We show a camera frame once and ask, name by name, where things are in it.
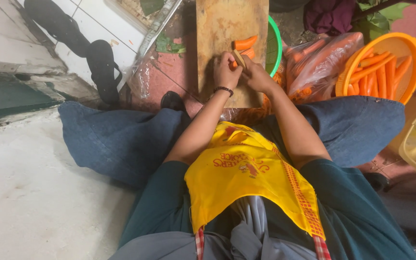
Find person's right hand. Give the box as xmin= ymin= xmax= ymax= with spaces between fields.
xmin=241 ymin=54 xmax=279 ymax=95

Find person's left hand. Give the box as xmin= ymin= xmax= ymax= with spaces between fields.
xmin=213 ymin=51 xmax=244 ymax=91

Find wooden handled knife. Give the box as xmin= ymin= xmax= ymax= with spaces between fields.
xmin=231 ymin=49 xmax=247 ymax=70

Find carrot piece being cut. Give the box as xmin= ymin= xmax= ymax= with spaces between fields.
xmin=233 ymin=48 xmax=256 ymax=68

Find green plastic basket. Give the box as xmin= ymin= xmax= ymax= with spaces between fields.
xmin=264 ymin=15 xmax=283 ymax=78

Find peeled carrot chunk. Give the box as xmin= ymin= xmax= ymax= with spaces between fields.
xmin=234 ymin=35 xmax=258 ymax=51

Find pile of orange carrot peels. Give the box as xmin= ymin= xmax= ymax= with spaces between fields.
xmin=221 ymin=70 xmax=288 ymax=126

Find wooden cutting board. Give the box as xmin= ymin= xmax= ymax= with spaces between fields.
xmin=196 ymin=0 xmax=269 ymax=109

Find clear plastic bag of carrots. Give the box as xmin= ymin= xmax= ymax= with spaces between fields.
xmin=283 ymin=32 xmax=365 ymax=104

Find black shoe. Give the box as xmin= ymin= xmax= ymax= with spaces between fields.
xmin=363 ymin=172 xmax=390 ymax=192
xmin=160 ymin=91 xmax=191 ymax=113

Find green leaf scrap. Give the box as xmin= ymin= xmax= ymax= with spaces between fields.
xmin=155 ymin=32 xmax=187 ymax=55

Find crumpled clear plastic bag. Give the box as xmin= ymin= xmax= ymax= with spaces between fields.
xmin=128 ymin=54 xmax=160 ymax=100

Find purple cloth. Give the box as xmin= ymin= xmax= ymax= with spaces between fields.
xmin=303 ymin=0 xmax=357 ymax=37

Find yellow printed apron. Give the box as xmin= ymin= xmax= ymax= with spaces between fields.
xmin=184 ymin=121 xmax=326 ymax=241

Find heap of peeled carrots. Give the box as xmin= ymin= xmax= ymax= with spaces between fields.
xmin=348 ymin=49 xmax=413 ymax=99

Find black sandal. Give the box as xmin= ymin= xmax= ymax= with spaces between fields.
xmin=85 ymin=39 xmax=123 ymax=107
xmin=24 ymin=0 xmax=90 ymax=58

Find blue denim trousers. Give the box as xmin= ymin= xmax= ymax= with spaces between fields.
xmin=58 ymin=95 xmax=406 ymax=189

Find bunch of green leaves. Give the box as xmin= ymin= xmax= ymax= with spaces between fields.
xmin=352 ymin=0 xmax=412 ymax=41

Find orange plastic colander basket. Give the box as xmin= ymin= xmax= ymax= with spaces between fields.
xmin=335 ymin=32 xmax=416 ymax=105

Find dark teal shirt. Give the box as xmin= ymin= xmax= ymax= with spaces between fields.
xmin=119 ymin=158 xmax=416 ymax=260

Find black beaded bracelet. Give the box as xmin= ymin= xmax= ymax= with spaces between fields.
xmin=213 ymin=86 xmax=234 ymax=98

